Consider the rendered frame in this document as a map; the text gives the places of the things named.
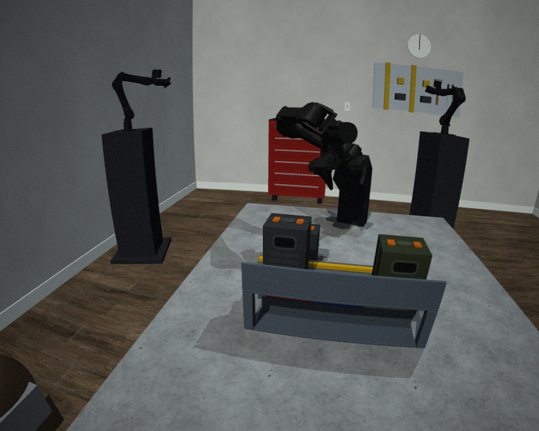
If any olive green tool case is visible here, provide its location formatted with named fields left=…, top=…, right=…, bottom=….
left=372, top=234, right=433, bottom=279

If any yellow flat bar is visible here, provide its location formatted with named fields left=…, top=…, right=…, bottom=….
left=259, top=256, right=373, bottom=273

